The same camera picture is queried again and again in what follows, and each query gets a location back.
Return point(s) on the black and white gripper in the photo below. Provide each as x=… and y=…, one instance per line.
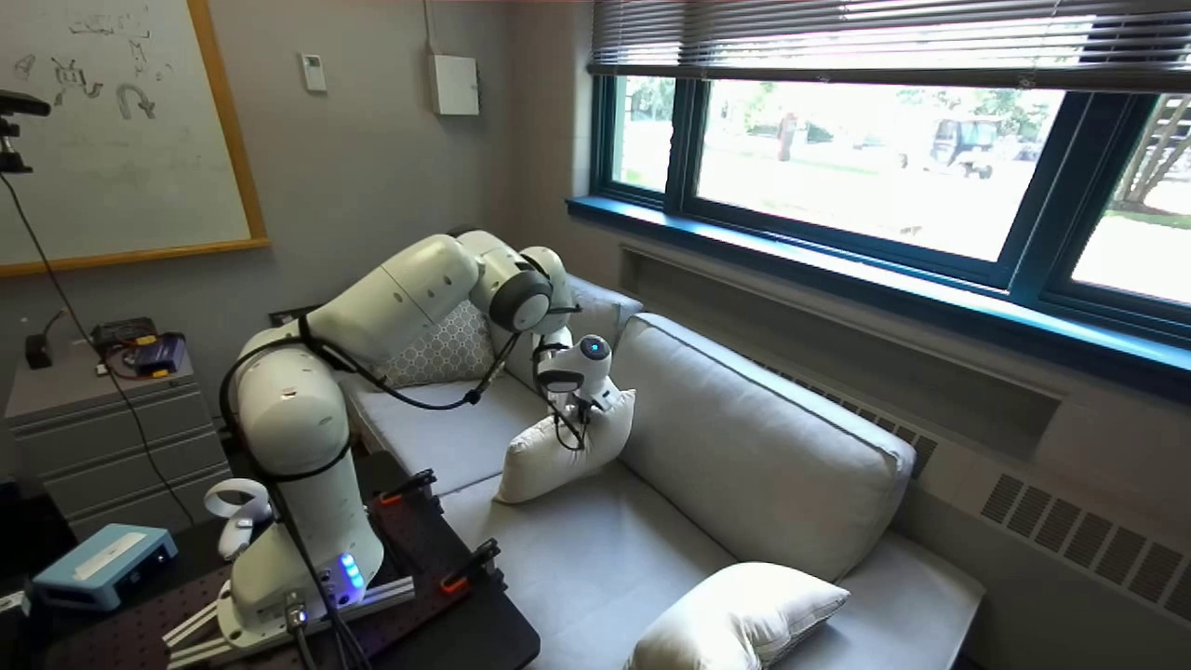
x=574, y=377

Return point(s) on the white cushion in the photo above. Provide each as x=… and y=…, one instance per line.
x=740, y=619
x=553, y=454

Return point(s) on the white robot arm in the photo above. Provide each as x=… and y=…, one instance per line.
x=283, y=401

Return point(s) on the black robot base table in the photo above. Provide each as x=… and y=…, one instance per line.
x=410, y=632

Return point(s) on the grey fabric sofa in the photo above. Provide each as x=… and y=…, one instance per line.
x=727, y=462

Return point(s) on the white VR controller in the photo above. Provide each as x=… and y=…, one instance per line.
x=241, y=505

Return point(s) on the grey drawer cabinet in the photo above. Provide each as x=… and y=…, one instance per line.
x=112, y=443

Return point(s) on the wood framed whiteboard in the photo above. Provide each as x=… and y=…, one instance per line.
x=141, y=155

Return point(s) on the blue framed window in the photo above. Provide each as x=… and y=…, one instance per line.
x=1028, y=213

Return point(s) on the light blue box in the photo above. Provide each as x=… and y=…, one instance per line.
x=107, y=566

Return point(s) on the dark window blinds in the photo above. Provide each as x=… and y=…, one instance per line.
x=1118, y=47

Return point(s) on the orange handled clamp rear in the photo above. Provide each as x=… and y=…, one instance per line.
x=416, y=489

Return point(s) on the orange handled clamp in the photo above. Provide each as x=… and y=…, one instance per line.
x=467, y=572
x=416, y=489

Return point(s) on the orange handled clamp front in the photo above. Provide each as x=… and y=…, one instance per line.
x=467, y=572

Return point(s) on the white wall box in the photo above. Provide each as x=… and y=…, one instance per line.
x=456, y=88

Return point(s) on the white wall thermostat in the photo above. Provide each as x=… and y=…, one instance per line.
x=314, y=72

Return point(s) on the wall radiator grille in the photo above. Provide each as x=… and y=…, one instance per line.
x=986, y=498

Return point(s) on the black camera on stand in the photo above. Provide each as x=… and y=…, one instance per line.
x=14, y=108

